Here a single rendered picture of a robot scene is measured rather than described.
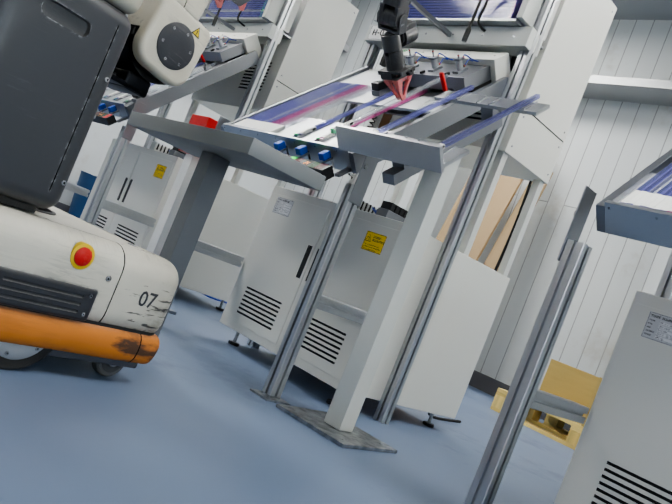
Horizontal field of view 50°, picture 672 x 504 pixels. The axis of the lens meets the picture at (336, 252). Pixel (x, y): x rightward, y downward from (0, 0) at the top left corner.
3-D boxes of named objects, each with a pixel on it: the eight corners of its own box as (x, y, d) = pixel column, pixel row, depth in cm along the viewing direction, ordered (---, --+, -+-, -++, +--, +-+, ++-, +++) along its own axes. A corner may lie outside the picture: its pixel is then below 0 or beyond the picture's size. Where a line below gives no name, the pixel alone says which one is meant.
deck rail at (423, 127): (356, 174, 206) (352, 153, 203) (351, 172, 207) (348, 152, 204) (510, 95, 243) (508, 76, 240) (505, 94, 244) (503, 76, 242)
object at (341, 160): (351, 173, 207) (347, 149, 204) (227, 143, 255) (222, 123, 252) (354, 171, 208) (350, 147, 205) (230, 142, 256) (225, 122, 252)
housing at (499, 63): (497, 101, 243) (494, 59, 236) (394, 90, 278) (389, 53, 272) (512, 93, 247) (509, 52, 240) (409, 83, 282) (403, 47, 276)
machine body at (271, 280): (331, 409, 223) (406, 222, 225) (212, 336, 273) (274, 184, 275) (449, 434, 267) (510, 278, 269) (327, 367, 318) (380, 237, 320)
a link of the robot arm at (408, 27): (376, 9, 211) (400, 16, 207) (400, -2, 218) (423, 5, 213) (375, 48, 218) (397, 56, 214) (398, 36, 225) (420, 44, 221)
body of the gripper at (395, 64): (392, 70, 225) (388, 46, 222) (416, 71, 218) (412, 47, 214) (378, 76, 222) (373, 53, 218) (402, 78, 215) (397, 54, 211)
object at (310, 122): (353, 163, 207) (351, 152, 205) (228, 135, 254) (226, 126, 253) (399, 139, 217) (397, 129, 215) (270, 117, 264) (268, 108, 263)
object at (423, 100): (440, 127, 227) (438, 111, 225) (309, 107, 275) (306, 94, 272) (505, 93, 244) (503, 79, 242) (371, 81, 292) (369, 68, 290)
